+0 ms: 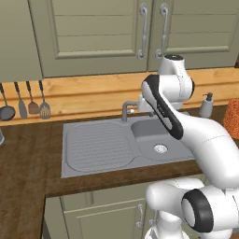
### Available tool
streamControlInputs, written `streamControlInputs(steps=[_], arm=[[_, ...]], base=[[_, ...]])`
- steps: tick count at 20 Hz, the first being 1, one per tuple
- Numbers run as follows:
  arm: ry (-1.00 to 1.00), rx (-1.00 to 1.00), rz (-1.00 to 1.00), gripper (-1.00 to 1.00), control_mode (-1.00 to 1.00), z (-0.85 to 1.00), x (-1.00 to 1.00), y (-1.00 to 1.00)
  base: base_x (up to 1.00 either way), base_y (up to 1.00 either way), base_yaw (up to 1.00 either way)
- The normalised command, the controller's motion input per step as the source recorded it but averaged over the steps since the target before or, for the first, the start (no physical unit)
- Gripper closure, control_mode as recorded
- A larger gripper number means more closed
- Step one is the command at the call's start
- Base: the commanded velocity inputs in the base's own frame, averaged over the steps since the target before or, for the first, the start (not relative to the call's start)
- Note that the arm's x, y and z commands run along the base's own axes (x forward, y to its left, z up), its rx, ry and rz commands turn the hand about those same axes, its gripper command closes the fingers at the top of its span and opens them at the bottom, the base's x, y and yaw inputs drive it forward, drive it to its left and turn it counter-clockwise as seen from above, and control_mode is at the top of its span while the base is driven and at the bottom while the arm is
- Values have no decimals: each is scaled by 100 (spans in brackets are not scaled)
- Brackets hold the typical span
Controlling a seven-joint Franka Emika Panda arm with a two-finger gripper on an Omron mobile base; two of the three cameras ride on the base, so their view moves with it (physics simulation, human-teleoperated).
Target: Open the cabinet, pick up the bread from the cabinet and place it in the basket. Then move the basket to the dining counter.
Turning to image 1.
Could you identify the grey metal pot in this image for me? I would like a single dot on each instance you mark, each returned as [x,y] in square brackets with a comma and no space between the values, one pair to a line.
[1,137]

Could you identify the grey hanging turner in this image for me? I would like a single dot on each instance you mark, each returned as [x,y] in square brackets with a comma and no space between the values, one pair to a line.
[22,107]

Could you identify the grey tap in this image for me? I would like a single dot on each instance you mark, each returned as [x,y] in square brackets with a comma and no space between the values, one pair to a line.
[125,109]

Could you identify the green wall cabinet door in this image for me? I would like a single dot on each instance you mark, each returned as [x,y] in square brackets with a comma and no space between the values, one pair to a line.
[202,28]
[93,34]

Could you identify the brown hanging spatula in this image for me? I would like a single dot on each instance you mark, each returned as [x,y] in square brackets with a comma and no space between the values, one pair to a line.
[33,107]

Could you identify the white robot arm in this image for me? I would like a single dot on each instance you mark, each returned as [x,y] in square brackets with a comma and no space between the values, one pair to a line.
[214,146]

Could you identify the grey slotted hanging spatula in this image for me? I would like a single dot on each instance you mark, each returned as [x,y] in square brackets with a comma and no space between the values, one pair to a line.
[45,110]

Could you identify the green plain wall cabinet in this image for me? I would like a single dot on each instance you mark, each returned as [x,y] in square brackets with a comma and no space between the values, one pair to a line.
[18,37]

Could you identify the black hanging ladle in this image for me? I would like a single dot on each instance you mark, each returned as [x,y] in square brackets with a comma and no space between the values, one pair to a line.
[6,112]

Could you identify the green base cabinet panel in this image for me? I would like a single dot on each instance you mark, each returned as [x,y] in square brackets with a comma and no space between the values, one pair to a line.
[109,194]

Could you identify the grey sink with drainer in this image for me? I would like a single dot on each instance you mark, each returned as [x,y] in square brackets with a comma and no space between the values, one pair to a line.
[99,146]

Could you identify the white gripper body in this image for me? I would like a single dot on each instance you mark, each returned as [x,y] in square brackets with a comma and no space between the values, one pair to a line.
[143,104]

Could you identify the grey soap dispenser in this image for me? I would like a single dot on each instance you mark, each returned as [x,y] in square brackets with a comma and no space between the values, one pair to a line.
[206,107]

